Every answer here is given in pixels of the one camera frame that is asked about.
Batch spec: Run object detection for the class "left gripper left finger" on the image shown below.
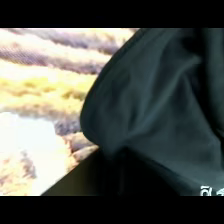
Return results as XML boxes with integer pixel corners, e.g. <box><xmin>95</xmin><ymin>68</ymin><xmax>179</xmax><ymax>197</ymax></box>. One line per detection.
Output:
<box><xmin>41</xmin><ymin>148</ymin><xmax>125</xmax><ymax>197</ymax></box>

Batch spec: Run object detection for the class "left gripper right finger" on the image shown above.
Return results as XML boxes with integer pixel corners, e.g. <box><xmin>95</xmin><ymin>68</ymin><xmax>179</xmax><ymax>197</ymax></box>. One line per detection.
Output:
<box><xmin>123</xmin><ymin>153</ymin><xmax>183</xmax><ymax>197</ymax></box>

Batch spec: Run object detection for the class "dark green garment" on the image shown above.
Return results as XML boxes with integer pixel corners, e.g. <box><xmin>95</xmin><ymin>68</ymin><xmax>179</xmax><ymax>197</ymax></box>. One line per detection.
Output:
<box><xmin>79</xmin><ymin>27</ymin><xmax>224</xmax><ymax>197</ymax></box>

